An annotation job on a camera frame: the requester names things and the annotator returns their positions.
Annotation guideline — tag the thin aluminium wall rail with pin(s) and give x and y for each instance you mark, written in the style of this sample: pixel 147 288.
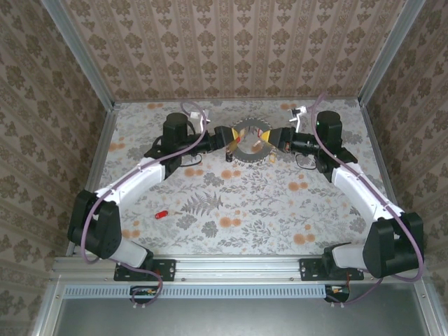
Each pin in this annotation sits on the thin aluminium wall rail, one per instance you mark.
pixel 238 100

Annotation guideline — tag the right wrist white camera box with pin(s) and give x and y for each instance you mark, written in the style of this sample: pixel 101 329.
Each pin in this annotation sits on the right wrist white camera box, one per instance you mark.
pixel 299 117

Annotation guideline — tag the metal keyring disc with rings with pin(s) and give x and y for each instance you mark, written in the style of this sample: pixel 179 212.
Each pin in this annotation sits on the metal keyring disc with rings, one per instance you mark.
pixel 245 155

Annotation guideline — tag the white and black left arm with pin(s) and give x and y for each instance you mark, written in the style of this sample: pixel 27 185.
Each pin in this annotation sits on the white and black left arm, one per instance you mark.
pixel 133 182

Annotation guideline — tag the floral table cover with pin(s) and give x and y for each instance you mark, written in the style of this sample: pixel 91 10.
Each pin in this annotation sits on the floral table cover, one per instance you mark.
pixel 140 115

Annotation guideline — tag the black wiring connector box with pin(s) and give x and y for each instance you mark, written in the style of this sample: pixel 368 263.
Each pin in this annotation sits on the black wiring connector box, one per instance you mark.
pixel 143 293
pixel 337 292

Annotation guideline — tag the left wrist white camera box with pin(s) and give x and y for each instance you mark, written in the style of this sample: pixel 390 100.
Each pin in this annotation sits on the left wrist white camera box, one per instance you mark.
pixel 204 127

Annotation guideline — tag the long aluminium mounting rail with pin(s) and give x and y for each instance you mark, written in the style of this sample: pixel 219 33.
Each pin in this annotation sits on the long aluminium mounting rail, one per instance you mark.
pixel 238 267

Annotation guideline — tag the grey metal sheet panel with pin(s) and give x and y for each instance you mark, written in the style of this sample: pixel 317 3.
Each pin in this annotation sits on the grey metal sheet panel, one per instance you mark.
pixel 238 318

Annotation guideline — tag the aluminium side rail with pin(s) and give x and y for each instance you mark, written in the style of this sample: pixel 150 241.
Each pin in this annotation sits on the aluminium side rail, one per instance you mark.
pixel 99 154
pixel 378 154

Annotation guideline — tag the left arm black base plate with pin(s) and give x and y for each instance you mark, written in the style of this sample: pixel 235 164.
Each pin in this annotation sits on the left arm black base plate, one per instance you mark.
pixel 168 269

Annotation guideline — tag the black key tag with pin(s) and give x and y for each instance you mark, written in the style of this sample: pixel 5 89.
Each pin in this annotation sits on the black key tag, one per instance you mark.
pixel 228 155

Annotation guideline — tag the aluminium frame post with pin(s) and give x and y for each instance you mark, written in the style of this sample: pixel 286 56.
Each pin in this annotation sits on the aluminium frame post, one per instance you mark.
pixel 388 56
pixel 80 56

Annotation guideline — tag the key with red tag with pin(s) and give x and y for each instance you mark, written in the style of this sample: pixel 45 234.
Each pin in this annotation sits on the key with red tag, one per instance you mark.
pixel 161 214

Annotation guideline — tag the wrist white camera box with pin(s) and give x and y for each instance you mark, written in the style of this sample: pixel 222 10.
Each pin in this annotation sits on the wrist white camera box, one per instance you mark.
pixel 204 127
pixel 299 117

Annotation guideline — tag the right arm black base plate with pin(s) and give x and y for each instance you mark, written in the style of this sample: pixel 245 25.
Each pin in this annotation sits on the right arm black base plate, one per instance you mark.
pixel 309 269

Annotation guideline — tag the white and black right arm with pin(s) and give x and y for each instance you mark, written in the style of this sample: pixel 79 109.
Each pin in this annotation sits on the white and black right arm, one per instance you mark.
pixel 364 199

